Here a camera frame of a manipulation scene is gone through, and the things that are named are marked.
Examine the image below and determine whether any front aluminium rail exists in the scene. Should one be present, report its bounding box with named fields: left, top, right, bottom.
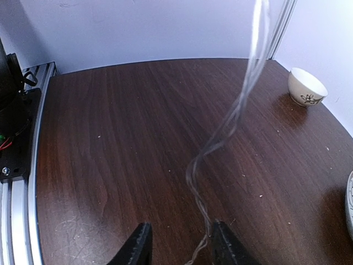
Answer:
left=1, top=62, right=57, bottom=264

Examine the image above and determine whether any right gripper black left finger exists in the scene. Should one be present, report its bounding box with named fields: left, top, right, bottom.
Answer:
left=107, top=222, right=153, bottom=265

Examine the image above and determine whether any small white bowl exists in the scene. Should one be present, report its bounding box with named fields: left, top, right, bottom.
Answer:
left=288, top=67, right=328, bottom=107

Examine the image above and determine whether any left aluminium frame post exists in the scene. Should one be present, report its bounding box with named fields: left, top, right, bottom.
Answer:
left=267, top=0, right=297, bottom=60

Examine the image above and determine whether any fairy light string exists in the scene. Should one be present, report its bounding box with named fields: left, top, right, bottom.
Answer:
left=184, top=0, right=271, bottom=265

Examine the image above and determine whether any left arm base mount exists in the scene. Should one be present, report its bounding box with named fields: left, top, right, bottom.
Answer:
left=1, top=45, right=42, bottom=183

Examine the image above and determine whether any patterned ceramic plate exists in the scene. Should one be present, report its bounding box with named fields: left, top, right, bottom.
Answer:
left=345, top=172, right=353, bottom=239

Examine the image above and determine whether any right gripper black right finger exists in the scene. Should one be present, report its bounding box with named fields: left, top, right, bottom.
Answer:
left=211, top=220, right=260, bottom=265

